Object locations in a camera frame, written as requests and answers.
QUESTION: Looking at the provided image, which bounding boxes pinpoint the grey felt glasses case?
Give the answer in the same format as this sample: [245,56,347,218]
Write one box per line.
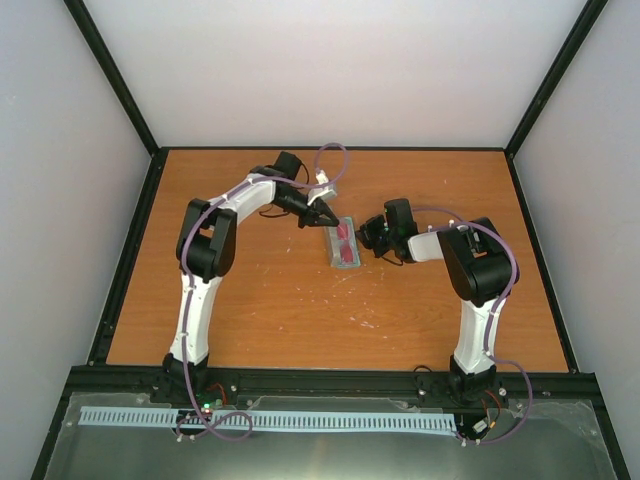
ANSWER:
[324,216,361,269]

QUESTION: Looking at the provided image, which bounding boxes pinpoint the red transparent sunglasses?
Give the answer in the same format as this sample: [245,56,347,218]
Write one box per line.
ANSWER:
[336,222,355,266]

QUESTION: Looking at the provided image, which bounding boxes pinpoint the light blue slotted cable duct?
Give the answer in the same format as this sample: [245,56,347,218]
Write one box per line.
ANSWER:
[77,406,456,436]

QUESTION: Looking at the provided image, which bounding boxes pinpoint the black aluminium frame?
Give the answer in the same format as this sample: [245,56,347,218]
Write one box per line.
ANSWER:
[32,1,629,479]

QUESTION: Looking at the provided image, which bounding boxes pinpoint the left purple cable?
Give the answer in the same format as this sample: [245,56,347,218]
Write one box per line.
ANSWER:
[179,142,350,442]

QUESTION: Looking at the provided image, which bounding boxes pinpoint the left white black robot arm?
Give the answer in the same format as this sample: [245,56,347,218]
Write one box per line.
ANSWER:
[162,151,339,403]

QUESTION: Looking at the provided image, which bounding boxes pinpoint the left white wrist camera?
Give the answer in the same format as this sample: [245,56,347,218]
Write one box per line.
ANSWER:
[307,169,337,206]

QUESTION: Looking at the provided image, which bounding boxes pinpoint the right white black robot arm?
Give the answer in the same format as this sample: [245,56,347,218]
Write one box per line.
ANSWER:
[355,198,520,404]

